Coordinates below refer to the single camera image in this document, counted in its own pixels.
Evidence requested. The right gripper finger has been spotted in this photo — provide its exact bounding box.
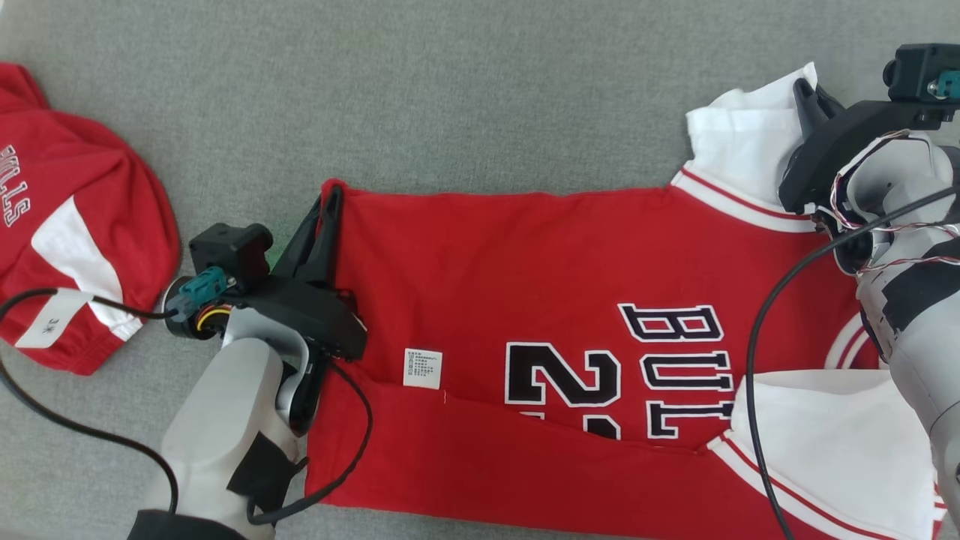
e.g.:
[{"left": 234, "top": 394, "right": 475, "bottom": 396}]
[
  {"left": 793, "top": 77, "right": 830, "bottom": 143},
  {"left": 816, "top": 86, "right": 848, "bottom": 125}
]

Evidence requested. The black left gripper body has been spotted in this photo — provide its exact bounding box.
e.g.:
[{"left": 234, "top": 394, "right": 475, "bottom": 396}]
[{"left": 225, "top": 274, "right": 368, "bottom": 361}]

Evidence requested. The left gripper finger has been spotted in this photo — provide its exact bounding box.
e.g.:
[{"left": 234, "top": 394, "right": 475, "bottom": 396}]
[
  {"left": 304, "top": 184, "right": 344, "bottom": 286},
  {"left": 274, "top": 196, "right": 323, "bottom": 278}
]

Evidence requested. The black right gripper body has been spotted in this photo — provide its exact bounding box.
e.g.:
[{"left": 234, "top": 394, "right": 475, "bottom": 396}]
[{"left": 778, "top": 97, "right": 931, "bottom": 215}]

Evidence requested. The red white basketball jersey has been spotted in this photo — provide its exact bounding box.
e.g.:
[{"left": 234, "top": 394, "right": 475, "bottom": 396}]
[{"left": 304, "top": 62, "right": 947, "bottom": 540}]

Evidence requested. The red white crumpled jersey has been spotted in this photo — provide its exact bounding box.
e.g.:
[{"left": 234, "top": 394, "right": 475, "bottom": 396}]
[{"left": 0, "top": 62, "right": 182, "bottom": 376}]

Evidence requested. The thin black cable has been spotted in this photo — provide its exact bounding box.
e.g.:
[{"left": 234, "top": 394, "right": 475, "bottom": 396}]
[
  {"left": 746, "top": 184, "right": 960, "bottom": 540},
  {"left": 247, "top": 360, "right": 374, "bottom": 526},
  {"left": 0, "top": 289, "right": 181, "bottom": 518}
]

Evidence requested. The white cable label tag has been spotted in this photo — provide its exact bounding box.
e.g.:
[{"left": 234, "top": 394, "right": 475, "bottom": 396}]
[{"left": 15, "top": 292, "right": 95, "bottom": 350}]

